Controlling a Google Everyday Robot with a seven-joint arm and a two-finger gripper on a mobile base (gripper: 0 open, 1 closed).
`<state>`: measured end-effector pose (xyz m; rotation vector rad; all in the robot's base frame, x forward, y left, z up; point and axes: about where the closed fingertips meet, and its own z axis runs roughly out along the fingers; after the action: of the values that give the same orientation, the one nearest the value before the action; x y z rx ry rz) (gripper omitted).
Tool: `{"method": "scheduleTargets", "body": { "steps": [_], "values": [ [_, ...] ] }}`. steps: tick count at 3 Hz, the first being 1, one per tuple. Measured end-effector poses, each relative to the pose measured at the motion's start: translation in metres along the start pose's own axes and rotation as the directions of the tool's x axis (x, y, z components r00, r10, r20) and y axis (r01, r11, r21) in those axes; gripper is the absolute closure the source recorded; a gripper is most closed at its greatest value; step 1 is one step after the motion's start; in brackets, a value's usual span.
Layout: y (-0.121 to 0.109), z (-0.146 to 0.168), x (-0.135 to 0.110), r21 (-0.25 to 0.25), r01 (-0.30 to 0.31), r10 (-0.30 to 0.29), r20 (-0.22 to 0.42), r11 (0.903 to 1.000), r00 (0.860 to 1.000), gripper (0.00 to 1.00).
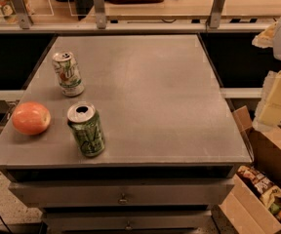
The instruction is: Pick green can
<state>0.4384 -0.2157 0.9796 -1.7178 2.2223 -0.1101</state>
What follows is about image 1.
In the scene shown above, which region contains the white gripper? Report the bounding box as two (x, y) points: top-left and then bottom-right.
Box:
(252, 17), (281, 132)

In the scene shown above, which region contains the green soda can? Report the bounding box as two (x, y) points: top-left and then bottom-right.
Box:
(67, 102), (105, 157)

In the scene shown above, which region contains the white 7up can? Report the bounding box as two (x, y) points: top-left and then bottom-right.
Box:
(52, 52), (85, 97)

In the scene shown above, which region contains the brown snack bag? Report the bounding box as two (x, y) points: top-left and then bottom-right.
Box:
(237, 166), (274, 196)

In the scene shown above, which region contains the grey metal drawer cabinet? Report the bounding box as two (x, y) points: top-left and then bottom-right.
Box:
(0, 34), (251, 234)

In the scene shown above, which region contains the yellow green chip bag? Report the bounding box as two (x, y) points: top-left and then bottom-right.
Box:
(260, 185), (281, 209)

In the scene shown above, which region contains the cardboard box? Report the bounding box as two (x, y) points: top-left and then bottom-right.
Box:
(220, 106), (281, 234)

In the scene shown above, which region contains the upper drawer with knob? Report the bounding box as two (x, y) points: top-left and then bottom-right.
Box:
(9, 178), (234, 208)

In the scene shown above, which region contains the drawer with knob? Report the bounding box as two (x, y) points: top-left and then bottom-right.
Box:
(9, 178), (234, 208)
(42, 211), (212, 231)

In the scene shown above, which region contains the lower drawer with knob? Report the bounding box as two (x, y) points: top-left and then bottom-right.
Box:
(42, 211), (212, 231)

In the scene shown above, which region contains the red apple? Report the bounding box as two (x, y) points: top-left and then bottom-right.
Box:
(12, 101), (51, 136)

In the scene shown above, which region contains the orange snack package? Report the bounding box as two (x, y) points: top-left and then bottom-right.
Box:
(0, 0), (34, 23)

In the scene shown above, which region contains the right metal bracket post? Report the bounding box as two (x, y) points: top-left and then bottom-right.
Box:
(207, 0), (225, 28)

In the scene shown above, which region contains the metal bracket post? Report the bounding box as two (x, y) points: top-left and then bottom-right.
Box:
(207, 0), (225, 28)
(93, 0), (107, 29)
(11, 0), (32, 29)

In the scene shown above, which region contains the middle metal bracket post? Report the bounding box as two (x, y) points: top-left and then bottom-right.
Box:
(93, 0), (107, 29)

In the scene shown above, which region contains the left metal bracket post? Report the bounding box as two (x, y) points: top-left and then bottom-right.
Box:
(11, 0), (32, 29)

